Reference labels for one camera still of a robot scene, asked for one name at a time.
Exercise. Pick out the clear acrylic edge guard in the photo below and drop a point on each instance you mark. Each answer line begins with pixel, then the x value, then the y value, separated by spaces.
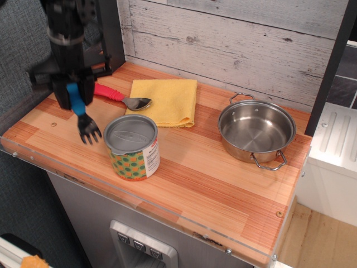
pixel 198 189

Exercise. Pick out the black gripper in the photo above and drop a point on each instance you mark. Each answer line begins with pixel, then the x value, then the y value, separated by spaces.
pixel 71 64

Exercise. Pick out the black and orange object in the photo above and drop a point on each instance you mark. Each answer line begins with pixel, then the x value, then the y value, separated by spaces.
pixel 16 252

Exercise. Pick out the blue handled fork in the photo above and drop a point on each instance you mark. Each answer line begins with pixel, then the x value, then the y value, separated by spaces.
pixel 88 129

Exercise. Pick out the dark left upright post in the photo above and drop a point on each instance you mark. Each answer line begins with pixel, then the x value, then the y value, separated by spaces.
pixel 112 42

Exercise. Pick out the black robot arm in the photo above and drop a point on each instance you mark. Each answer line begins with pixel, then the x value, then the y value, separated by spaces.
pixel 66 21

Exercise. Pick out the yellow folded cloth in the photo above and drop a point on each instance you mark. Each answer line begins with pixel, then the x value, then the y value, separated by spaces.
pixel 173 101

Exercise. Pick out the dark right upright post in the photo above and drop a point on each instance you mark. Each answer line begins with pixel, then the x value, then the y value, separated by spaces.
pixel 332 67

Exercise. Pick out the small steel pot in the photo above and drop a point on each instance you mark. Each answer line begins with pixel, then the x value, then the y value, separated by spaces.
pixel 256 131

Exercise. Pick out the red handled spoon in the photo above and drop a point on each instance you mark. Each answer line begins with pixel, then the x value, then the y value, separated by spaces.
pixel 133 104

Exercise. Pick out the dark upright post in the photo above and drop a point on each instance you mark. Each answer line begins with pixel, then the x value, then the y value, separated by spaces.
pixel 112 42
pixel 332 67

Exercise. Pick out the grey toy kitchen cabinet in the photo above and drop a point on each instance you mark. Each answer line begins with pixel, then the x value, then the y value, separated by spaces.
pixel 91 213

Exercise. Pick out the silver dispenser panel with buttons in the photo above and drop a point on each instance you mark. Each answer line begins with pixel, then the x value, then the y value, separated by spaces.
pixel 137 249

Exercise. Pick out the tin can with grey lid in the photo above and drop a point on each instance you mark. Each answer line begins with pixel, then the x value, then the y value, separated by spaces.
pixel 132 146

